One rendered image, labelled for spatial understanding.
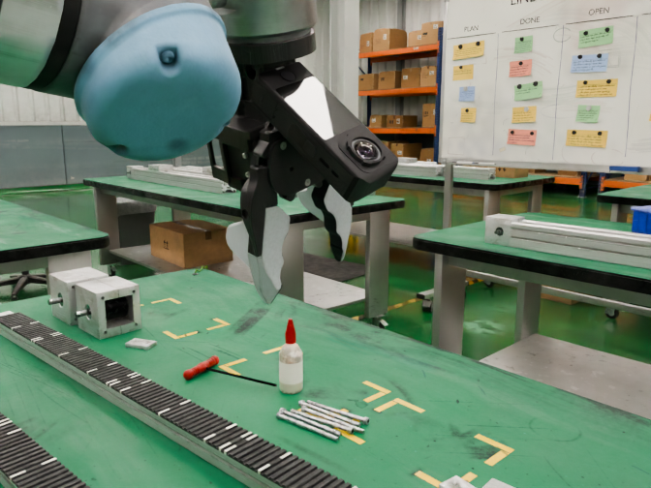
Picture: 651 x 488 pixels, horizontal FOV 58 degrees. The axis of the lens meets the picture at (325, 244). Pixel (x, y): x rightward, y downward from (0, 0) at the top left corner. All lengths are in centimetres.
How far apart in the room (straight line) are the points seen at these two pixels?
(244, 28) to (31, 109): 1120
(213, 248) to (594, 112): 254
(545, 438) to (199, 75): 73
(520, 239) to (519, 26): 177
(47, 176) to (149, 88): 1137
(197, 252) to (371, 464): 346
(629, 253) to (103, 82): 181
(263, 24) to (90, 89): 17
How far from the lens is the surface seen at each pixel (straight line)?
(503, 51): 363
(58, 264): 240
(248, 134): 44
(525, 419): 92
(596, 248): 200
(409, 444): 83
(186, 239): 410
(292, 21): 42
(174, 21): 27
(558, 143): 343
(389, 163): 41
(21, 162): 1150
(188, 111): 28
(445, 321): 231
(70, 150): 1174
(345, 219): 51
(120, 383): 95
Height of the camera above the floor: 120
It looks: 12 degrees down
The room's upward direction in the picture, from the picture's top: straight up
